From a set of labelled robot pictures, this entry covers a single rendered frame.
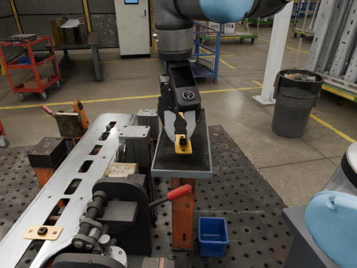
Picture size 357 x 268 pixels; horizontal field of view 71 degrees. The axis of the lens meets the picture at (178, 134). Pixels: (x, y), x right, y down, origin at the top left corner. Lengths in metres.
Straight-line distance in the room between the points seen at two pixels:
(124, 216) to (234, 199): 0.77
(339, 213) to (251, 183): 0.98
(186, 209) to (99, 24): 7.22
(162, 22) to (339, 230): 0.42
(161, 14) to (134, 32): 6.50
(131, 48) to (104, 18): 1.22
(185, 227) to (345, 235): 0.61
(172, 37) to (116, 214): 0.34
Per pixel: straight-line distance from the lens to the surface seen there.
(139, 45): 7.05
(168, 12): 0.49
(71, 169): 0.91
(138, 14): 6.97
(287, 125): 3.19
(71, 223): 0.72
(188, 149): 0.58
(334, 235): 0.36
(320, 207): 0.35
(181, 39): 0.50
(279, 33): 4.01
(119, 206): 0.50
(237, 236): 1.05
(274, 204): 1.21
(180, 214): 0.85
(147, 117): 1.07
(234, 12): 0.41
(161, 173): 0.56
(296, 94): 3.01
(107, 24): 7.78
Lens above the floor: 1.51
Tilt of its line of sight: 29 degrees down
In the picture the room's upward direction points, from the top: straight up
